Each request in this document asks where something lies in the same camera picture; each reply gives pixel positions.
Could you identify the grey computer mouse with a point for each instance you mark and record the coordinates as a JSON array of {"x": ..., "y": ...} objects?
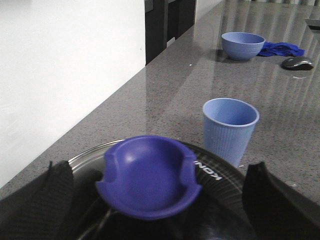
[{"x": 298, "y": 63}]

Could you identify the light blue bowl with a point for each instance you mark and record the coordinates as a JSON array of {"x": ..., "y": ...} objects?
[{"x": 242, "y": 46}]

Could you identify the light blue ribbed cup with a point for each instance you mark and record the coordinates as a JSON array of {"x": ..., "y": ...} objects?
[{"x": 228, "y": 125}]

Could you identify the dark cabinet furniture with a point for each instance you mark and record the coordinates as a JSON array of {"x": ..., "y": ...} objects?
[{"x": 166, "y": 20}]

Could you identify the blue cloth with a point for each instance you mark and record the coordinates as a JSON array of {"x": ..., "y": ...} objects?
[{"x": 284, "y": 49}]

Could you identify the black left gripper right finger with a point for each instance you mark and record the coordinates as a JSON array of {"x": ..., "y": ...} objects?
[{"x": 275, "y": 210}]

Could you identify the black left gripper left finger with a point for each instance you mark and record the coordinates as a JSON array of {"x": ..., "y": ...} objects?
[{"x": 37, "y": 211}]

